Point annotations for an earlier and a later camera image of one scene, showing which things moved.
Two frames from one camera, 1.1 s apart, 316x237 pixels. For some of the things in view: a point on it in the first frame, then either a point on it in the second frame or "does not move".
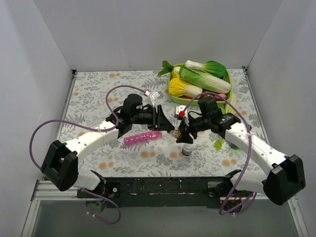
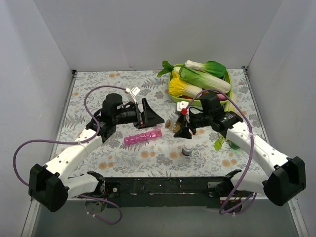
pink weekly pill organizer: x=140 y=137 does not move
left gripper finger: x=163 y=123 -> x=149 y=117
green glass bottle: x=233 y=146 does not move
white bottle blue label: x=187 y=149 does not move
